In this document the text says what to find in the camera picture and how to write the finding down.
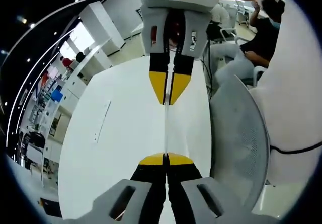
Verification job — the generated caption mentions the white square pillar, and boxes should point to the white square pillar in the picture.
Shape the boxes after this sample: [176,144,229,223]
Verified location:
[79,2,126,56]

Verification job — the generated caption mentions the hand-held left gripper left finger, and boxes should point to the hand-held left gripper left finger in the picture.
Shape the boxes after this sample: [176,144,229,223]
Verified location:
[89,152,167,224]

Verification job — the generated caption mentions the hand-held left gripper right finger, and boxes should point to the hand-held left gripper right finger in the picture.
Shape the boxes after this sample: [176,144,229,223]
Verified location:
[166,152,253,224]

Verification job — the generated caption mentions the white counter cabinets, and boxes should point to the white counter cabinets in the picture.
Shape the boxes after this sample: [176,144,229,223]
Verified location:
[64,44,113,115]

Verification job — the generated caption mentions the blue plastic bin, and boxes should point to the blue plastic bin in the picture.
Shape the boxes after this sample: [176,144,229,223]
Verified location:
[51,89,64,102]

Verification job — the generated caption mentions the black chair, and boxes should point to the black chair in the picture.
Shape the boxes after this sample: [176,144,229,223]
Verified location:
[38,197,63,219]

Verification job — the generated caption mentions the clear food packaging bag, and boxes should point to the clear food packaging bag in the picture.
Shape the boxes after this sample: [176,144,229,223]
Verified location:
[164,57,175,156]

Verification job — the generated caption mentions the black cable bundle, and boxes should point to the black cable bundle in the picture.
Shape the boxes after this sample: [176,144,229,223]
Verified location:
[204,39,216,100]

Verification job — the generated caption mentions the grey mesh office chair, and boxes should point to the grey mesh office chair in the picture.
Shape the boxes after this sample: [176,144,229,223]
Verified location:
[209,73,272,216]

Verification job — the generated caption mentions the person's white top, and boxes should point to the person's white top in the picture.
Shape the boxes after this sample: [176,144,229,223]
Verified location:
[251,0,322,207]

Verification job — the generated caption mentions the table cable slot cover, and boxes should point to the table cable slot cover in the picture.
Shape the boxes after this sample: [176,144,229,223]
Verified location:
[92,100,112,144]

